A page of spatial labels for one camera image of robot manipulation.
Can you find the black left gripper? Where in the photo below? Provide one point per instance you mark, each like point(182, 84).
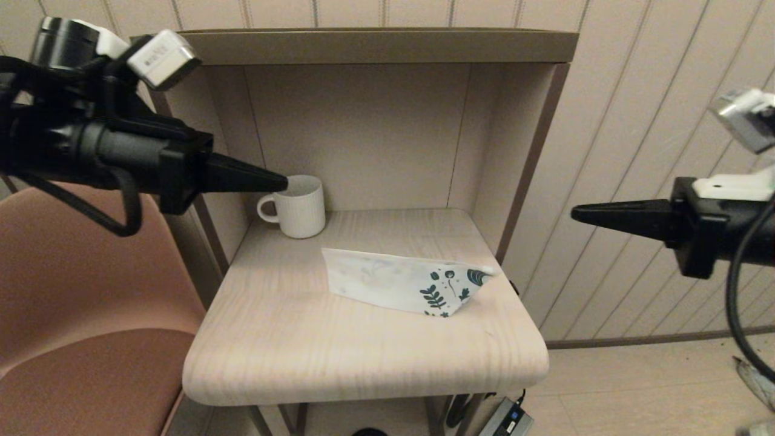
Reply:
point(133, 157)

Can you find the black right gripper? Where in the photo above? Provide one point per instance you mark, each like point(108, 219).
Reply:
point(720, 230)

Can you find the white leaf-print pouch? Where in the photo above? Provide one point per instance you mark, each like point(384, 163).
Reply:
point(393, 281)

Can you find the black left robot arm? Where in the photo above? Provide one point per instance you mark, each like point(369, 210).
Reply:
point(36, 109)

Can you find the white ribbed mug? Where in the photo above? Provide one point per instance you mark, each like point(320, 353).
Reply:
point(300, 209)

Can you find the brown wooden baseboard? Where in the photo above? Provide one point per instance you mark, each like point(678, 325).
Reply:
point(666, 338)

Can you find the brown pink chair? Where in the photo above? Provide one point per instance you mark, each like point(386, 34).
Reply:
point(79, 315)

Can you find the light wooden shelf unit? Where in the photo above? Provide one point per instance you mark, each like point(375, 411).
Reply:
point(363, 357)

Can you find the silver power adapter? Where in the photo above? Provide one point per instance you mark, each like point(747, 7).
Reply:
point(507, 419)

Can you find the white right camera bracket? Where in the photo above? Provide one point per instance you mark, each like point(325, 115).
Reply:
point(735, 186)

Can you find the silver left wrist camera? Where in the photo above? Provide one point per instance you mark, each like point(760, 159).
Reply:
point(163, 59)

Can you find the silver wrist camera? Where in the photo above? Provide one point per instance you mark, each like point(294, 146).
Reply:
point(742, 118)
point(163, 59)

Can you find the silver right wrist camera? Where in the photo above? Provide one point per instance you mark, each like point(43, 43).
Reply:
point(742, 118)

